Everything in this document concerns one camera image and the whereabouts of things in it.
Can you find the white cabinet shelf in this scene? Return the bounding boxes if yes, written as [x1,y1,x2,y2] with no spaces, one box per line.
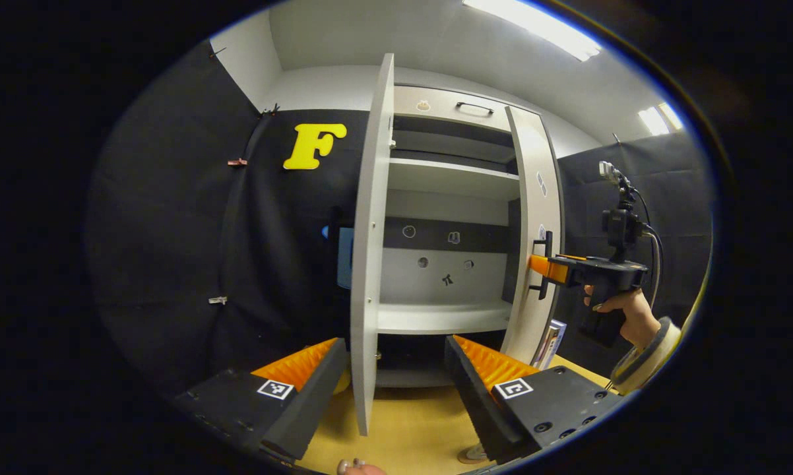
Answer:
[377,301,513,336]
[387,157,520,201]

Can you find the long ceiling light panel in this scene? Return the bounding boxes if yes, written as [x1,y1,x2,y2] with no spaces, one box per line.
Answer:
[462,0,603,62]

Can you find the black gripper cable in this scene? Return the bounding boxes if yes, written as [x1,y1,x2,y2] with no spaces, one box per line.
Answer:
[639,223,666,312]

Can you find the blue panel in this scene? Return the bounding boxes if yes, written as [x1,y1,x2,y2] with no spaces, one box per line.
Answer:
[321,224,355,291]

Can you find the grey and white cabinet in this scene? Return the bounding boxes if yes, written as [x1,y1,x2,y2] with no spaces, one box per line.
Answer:
[370,82,563,390]

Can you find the white cabinet door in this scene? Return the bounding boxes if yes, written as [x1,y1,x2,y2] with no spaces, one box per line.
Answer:
[349,53,396,437]
[500,106,567,367]

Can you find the white striped box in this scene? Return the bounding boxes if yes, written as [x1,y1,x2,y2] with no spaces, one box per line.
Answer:
[532,319,568,371]

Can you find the black door handle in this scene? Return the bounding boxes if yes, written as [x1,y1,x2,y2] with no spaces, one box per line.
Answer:
[528,231,554,301]

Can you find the small ceiling light panel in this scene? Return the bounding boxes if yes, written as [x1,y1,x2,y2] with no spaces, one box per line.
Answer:
[637,101,685,137]

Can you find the black backdrop cloth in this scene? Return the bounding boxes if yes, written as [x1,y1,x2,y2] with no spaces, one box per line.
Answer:
[86,40,371,400]
[554,129,715,378]

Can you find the beige cabinet drawer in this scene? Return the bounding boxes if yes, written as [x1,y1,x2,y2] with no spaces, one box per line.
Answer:
[393,84,524,133]

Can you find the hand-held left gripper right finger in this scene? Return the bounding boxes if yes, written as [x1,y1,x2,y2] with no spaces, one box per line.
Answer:
[444,334,625,464]

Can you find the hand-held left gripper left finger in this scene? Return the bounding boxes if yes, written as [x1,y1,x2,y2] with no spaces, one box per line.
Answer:
[172,338,349,462]

